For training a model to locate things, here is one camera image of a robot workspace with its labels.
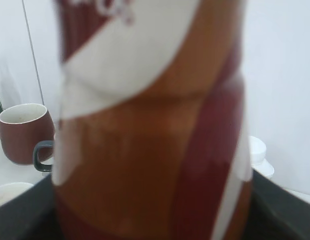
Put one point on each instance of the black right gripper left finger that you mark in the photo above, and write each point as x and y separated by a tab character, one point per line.
32	215

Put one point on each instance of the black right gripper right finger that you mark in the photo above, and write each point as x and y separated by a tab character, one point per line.
276	214

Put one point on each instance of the brown Nescafe coffee bottle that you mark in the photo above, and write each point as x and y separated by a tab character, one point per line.
153	141

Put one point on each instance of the yellow paper cup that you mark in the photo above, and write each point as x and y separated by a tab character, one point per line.
12	190

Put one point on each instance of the dark grey ceramic mug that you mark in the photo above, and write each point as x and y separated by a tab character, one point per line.
42	151

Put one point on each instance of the white plastic bottle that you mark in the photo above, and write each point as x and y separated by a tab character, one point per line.
258	159

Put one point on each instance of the dark red ceramic mug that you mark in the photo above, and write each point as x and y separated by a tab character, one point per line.
22	127

